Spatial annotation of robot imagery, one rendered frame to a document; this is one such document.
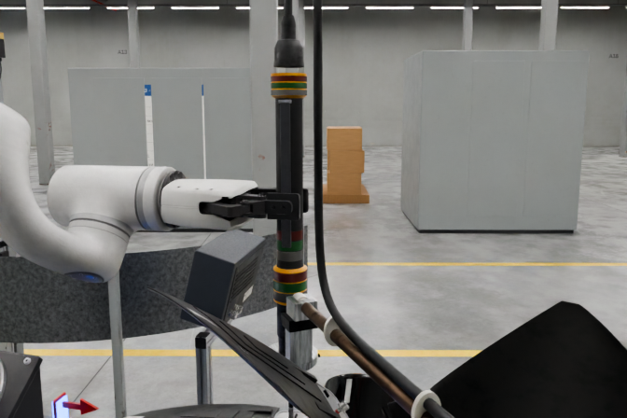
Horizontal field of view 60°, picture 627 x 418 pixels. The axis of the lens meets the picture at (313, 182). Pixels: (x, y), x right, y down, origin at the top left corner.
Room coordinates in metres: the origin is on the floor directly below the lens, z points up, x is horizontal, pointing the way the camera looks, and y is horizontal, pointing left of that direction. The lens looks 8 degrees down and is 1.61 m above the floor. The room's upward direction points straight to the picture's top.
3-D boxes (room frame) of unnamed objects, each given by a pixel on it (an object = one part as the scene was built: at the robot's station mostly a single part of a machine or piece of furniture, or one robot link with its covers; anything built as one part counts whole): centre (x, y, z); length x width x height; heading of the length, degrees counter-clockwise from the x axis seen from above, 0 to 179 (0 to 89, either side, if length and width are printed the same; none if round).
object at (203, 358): (1.26, 0.27, 0.96); 0.03 x 0.03 x 0.20; 78
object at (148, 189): (0.70, 0.20, 1.49); 0.09 x 0.03 x 0.08; 168
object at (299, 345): (0.65, 0.03, 1.33); 0.09 x 0.07 x 0.10; 23
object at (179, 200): (0.68, 0.14, 1.49); 0.11 x 0.10 x 0.07; 78
